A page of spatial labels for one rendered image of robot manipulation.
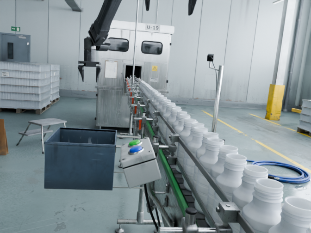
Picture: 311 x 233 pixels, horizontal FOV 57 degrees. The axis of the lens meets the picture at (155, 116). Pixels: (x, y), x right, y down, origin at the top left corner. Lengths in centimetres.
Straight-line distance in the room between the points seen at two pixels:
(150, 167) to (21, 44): 1100
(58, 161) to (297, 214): 114
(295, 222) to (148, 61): 525
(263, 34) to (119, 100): 801
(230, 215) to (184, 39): 1095
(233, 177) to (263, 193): 12
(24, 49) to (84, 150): 1028
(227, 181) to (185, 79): 1081
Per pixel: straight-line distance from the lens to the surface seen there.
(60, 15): 1137
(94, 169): 137
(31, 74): 736
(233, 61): 1184
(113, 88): 551
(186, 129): 86
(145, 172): 67
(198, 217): 66
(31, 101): 741
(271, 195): 43
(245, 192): 49
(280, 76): 969
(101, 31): 134
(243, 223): 44
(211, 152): 63
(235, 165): 53
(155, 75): 556
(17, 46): 1160
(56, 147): 136
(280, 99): 971
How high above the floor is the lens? 131
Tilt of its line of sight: 10 degrees down
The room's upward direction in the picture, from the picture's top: 5 degrees clockwise
